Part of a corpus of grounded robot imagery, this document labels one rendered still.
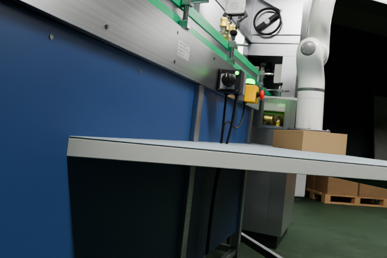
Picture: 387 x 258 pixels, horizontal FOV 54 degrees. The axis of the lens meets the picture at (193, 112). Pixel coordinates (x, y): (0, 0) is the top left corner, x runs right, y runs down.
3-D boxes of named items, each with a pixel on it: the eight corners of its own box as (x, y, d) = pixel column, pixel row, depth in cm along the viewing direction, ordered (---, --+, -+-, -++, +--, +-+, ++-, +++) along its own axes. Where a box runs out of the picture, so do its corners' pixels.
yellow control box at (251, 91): (241, 103, 162) (243, 86, 163) (258, 105, 159) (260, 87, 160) (237, 102, 156) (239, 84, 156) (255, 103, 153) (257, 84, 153)
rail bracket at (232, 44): (228, 65, 146) (231, 31, 147) (247, 67, 144) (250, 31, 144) (225, 64, 143) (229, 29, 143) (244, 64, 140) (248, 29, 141)
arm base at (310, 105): (307, 132, 188) (309, 95, 189) (339, 133, 172) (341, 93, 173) (279, 129, 179) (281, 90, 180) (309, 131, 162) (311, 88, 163)
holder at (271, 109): (248, 126, 221) (251, 100, 221) (297, 131, 211) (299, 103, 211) (241, 125, 205) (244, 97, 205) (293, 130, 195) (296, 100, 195)
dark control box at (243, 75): (223, 95, 137) (225, 72, 137) (244, 97, 134) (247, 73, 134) (216, 92, 129) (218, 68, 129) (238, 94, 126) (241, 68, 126)
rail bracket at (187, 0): (182, 32, 104) (188, -16, 104) (207, 32, 101) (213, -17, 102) (176, 27, 100) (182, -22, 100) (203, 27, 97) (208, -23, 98)
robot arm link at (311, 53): (326, 94, 179) (329, 44, 180) (319, 88, 162) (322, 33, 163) (300, 93, 184) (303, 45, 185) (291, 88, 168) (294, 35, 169)
